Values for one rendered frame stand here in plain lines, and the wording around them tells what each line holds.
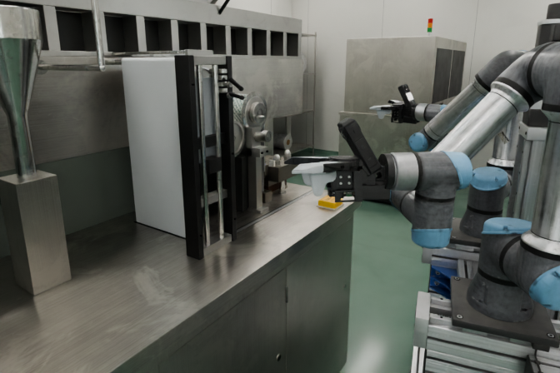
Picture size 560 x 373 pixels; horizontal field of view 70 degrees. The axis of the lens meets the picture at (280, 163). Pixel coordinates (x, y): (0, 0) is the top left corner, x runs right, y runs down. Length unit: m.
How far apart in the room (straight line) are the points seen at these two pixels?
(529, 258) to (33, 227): 1.08
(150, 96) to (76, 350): 0.70
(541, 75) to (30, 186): 1.09
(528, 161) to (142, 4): 1.30
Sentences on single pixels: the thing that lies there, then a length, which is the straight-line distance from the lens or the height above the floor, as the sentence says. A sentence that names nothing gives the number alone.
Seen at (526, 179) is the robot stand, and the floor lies 1.11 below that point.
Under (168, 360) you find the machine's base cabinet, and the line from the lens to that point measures 0.98.
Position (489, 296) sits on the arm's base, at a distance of 1.15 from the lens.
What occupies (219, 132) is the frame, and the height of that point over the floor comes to 1.24.
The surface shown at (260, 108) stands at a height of 1.26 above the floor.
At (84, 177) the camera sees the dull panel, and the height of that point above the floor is 1.07.
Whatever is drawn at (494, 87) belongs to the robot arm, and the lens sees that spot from 1.02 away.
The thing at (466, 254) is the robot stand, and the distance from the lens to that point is 1.64.
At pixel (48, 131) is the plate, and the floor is 1.23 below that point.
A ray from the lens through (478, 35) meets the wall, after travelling 5.70.
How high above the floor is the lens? 1.42
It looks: 14 degrees down
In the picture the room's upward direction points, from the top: straight up
